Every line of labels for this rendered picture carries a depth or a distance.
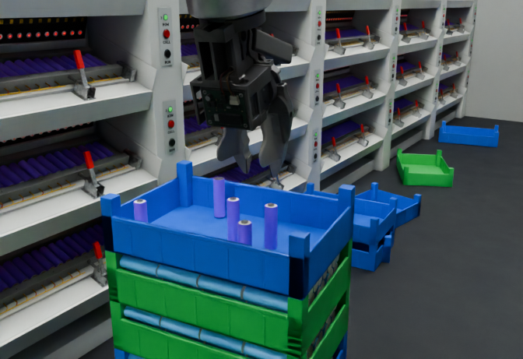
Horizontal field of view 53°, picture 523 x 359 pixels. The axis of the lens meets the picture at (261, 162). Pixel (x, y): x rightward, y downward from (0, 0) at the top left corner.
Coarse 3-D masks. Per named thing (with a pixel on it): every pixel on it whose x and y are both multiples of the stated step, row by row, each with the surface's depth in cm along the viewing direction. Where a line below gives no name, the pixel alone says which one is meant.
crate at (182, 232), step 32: (160, 192) 84; (192, 192) 90; (256, 192) 84; (288, 192) 81; (352, 192) 75; (128, 224) 71; (160, 224) 82; (192, 224) 82; (224, 224) 82; (256, 224) 82; (288, 224) 82; (320, 224) 80; (352, 224) 78; (160, 256) 70; (192, 256) 67; (224, 256) 65; (256, 256) 63; (288, 256) 61; (320, 256) 66; (256, 288) 64; (288, 288) 62
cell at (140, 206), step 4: (136, 200) 74; (140, 200) 74; (144, 200) 75; (136, 204) 73; (140, 204) 73; (144, 204) 74; (136, 208) 74; (140, 208) 74; (144, 208) 74; (136, 212) 74; (140, 212) 74; (144, 212) 74; (136, 216) 74; (140, 216) 74; (144, 216) 74; (140, 220) 74; (144, 220) 74
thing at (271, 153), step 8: (272, 120) 62; (264, 128) 61; (272, 128) 63; (264, 136) 62; (272, 136) 63; (280, 136) 63; (264, 144) 61; (272, 144) 63; (280, 144) 64; (264, 152) 61; (272, 152) 63; (280, 152) 64; (264, 160) 61; (272, 160) 63; (280, 160) 65; (272, 168) 66; (280, 168) 66; (272, 176) 67
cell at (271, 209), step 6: (270, 204) 72; (270, 210) 72; (276, 210) 72; (270, 216) 72; (276, 216) 73; (270, 222) 72; (276, 222) 73; (270, 228) 73; (276, 228) 73; (270, 234) 73; (276, 234) 73; (270, 240) 73; (276, 240) 74; (270, 246) 73; (276, 246) 74
